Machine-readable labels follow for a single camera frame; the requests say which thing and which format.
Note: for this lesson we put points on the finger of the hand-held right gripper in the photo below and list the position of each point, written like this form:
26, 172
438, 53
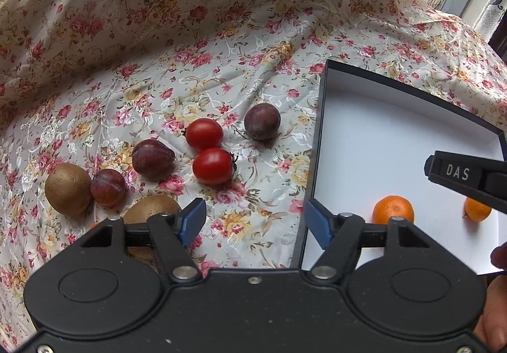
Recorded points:
455, 171

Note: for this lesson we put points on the floral printed cloth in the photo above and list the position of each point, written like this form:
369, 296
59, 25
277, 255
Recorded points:
158, 40

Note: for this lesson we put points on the brown kiwi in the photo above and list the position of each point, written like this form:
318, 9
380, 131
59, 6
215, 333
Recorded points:
152, 206
68, 189

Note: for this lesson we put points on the red tomato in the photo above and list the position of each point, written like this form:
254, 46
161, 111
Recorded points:
204, 134
214, 165

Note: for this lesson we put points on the dark purple plum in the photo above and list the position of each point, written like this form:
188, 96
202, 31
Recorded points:
262, 121

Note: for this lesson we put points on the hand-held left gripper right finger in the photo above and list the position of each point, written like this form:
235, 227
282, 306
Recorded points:
317, 222

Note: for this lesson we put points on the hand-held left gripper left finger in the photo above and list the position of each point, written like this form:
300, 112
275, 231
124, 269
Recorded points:
192, 220

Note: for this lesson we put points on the dark cabinet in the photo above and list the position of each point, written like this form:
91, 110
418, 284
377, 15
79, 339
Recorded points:
500, 40

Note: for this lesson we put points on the person's right hand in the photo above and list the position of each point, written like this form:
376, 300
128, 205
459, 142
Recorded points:
497, 317

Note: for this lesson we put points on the black box with white inside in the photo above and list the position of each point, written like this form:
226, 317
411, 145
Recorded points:
376, 147

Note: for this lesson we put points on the orange tangerine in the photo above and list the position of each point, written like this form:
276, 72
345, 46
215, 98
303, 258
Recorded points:
393, 210
478, 210

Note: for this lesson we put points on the dark red plum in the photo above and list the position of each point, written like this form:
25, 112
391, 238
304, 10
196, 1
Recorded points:
152, 159

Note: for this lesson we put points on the grey patterned curtain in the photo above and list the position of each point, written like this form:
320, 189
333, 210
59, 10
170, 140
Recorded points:
493, 8

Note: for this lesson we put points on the reddish orange plum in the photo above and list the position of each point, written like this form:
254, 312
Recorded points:
107, 187

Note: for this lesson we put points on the dry grass plant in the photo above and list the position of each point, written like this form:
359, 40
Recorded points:
437, 0

